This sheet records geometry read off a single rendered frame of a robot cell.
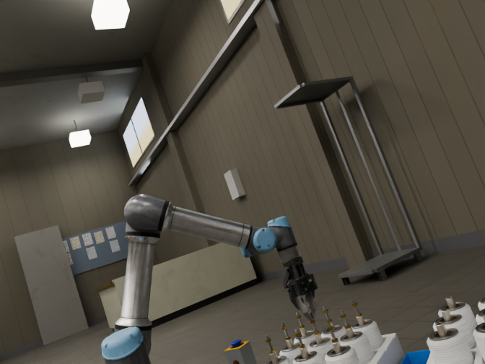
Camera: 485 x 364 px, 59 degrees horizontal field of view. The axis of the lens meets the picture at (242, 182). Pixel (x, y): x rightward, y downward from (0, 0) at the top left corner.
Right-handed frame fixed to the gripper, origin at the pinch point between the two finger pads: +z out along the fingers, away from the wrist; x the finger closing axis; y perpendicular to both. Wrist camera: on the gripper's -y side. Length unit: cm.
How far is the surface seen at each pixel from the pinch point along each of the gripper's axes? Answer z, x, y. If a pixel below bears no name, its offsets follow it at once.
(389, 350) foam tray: 17.9, 18.0, 11.1
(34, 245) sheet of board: -192, -227, -989
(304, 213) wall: -41, 176, -352
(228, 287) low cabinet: 22, 83, -490
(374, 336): 13.4, 17.1, 7.0
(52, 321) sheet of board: -8, -229, -966
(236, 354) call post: 5.2, -26.0, -13.8
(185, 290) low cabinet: 4, 20, -479
